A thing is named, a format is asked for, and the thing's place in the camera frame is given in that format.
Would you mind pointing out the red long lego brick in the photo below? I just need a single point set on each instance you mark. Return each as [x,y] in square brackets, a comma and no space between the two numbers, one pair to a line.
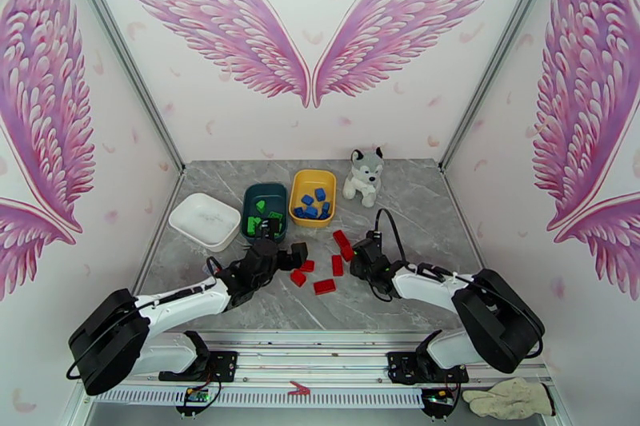
[337,265]
[341,238]
[324,286]

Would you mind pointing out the green long lego brick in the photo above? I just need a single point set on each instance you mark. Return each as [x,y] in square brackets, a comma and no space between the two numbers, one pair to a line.
[274,215]
[250,226]

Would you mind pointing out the blue long lego brick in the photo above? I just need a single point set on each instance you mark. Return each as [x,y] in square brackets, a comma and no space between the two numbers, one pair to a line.
[311,212]

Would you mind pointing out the green small lego brick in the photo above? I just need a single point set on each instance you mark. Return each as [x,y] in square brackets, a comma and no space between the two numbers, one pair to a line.
[259,206]

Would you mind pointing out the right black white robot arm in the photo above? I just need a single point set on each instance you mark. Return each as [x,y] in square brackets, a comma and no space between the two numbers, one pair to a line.
[490,319]

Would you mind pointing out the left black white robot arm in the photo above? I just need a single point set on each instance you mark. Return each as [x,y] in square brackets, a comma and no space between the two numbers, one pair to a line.
[175,304]

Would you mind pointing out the white plastic container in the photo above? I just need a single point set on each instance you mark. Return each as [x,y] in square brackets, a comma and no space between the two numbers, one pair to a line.
[205,220]

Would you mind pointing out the dark teal plastic container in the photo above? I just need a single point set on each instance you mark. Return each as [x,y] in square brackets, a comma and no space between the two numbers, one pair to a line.
[265,192]

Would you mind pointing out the yellow plastic container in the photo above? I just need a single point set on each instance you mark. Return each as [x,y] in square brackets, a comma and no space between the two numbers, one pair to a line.
[312,180]

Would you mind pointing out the grey white husky plush toy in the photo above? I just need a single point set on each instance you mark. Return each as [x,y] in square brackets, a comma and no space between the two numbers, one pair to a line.
[361,180]

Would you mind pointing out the red clip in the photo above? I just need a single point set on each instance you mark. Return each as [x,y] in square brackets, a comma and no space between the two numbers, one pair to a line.
[299,388]

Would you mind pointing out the small green circuit board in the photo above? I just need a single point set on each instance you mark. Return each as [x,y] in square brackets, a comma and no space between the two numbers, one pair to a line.
[197,395]
[436,397]

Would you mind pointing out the cream work glove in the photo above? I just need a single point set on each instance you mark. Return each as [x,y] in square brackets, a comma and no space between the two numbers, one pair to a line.
[505,398]

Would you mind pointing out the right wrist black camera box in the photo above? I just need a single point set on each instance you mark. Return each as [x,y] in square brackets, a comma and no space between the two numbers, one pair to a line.
[375,241]

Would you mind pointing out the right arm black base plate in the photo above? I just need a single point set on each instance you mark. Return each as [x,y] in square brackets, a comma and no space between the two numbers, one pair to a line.
[402,367]

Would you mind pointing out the aluminium rail frame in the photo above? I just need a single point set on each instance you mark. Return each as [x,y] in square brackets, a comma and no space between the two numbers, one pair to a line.
[310,354]

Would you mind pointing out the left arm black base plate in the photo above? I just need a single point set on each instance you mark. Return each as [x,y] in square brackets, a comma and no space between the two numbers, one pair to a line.
[222,364]

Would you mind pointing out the aluminium corner post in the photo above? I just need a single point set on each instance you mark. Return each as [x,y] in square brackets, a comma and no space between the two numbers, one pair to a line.
[500,55]
[125,55]

